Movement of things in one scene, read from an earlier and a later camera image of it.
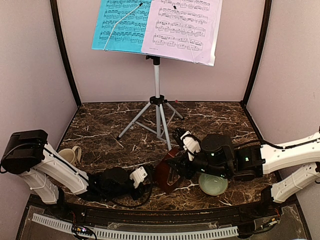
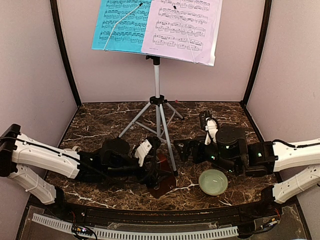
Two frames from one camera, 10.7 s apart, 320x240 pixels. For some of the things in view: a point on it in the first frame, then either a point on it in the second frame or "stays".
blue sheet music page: (121, 25) stays
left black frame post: (55, 16) stays
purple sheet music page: (184, 30) stays
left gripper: (143, 188) -> (153, 180)
